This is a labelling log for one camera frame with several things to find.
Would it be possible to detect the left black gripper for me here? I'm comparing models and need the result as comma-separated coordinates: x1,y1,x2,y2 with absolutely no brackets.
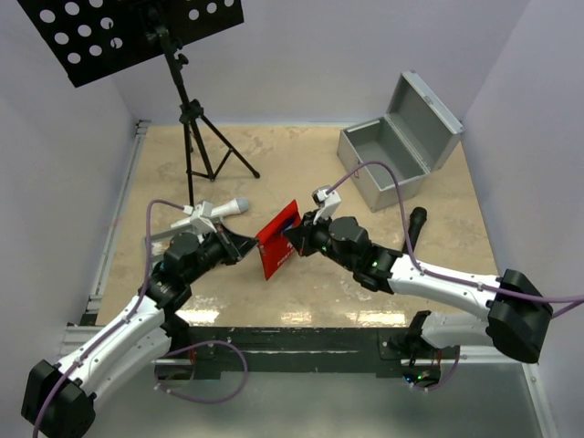
184,222,259,285

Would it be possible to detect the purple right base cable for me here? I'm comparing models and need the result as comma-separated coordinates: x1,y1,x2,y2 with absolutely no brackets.
409,349,461,393

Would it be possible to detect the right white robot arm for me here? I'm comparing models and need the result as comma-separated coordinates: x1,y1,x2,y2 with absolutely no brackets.
283,213,553,364

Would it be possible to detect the black flashlight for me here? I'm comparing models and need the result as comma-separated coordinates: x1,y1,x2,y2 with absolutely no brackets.
401,206,428,254

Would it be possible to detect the black perforated music stand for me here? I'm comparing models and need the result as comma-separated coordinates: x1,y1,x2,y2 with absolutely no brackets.
18,0,248,182

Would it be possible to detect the grey compartment tray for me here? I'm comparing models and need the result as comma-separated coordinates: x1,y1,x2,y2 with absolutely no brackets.
143,229,180,258

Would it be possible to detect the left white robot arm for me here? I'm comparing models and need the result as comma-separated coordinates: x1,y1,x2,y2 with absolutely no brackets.
21,224,258,437

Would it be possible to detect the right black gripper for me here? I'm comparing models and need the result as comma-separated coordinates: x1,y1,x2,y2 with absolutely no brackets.
283,209,357,273

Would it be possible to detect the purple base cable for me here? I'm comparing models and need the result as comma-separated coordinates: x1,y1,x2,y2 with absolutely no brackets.
409,349,461,393
153,336,248,403

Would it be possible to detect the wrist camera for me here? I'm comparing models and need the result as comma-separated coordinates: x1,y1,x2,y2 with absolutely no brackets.
182,201,216,235
312,185,341,224

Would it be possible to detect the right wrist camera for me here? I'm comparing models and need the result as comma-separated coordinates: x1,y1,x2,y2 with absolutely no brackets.
312,185,341,224

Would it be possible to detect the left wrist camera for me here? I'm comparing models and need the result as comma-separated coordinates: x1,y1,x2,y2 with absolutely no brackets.
182,201,216,235

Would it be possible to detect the red first aid pouch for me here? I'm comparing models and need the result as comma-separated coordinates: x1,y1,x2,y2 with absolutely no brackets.
256,200,300,280

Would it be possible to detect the grey metal case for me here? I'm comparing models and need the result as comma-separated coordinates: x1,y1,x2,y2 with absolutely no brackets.
337,70,464,213

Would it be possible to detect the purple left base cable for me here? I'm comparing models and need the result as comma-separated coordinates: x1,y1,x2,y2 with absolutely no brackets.
153,336,248,403

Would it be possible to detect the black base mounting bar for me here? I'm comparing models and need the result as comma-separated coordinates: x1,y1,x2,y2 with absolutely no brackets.
79,323,462,382

